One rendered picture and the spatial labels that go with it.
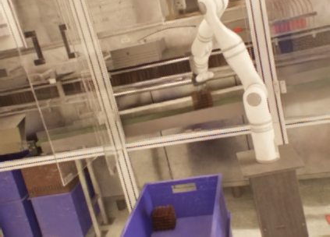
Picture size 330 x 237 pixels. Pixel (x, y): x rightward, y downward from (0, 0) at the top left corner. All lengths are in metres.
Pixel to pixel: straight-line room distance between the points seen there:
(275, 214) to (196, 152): 0.84
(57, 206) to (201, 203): 0.98
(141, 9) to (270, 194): 1.41
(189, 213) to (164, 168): 0.55
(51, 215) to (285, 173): 1.53
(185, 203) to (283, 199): 0.54
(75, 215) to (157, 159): 0.60
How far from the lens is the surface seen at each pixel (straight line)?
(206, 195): 2.15
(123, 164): 2.36
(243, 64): 1.75
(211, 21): 1.72
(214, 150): 2.58
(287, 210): 1.91
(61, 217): 2.78
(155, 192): 2.18
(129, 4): 2.70
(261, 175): 1.82
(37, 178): 2.71
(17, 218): 2.91
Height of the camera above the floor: 1.34
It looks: 15 degrees down
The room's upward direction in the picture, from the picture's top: 14 degrees counter-clockwise
